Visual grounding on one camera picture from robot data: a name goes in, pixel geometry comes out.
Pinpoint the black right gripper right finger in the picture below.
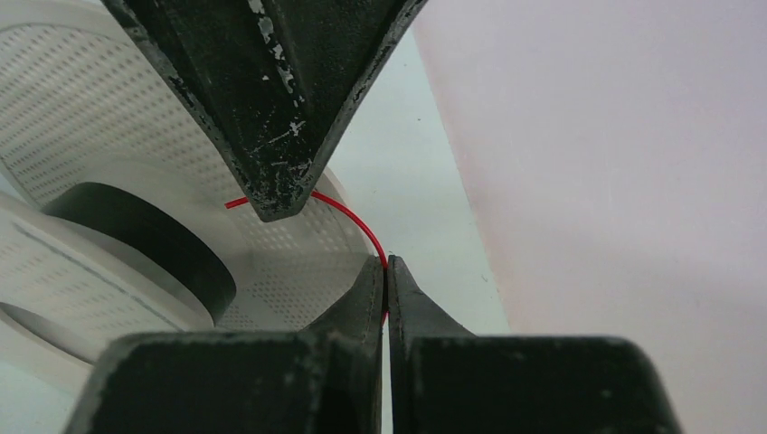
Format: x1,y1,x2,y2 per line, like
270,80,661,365
387,256,682,433

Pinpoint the white plastic cable spool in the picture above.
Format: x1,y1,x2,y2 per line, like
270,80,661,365
1,1,374,393

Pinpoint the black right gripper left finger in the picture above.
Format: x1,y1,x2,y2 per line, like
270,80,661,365
65,257,384,433

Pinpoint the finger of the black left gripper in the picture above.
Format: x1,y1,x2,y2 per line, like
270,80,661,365
106,0,423,222

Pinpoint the thin red wire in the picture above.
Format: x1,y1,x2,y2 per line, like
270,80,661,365
224,190,390,327

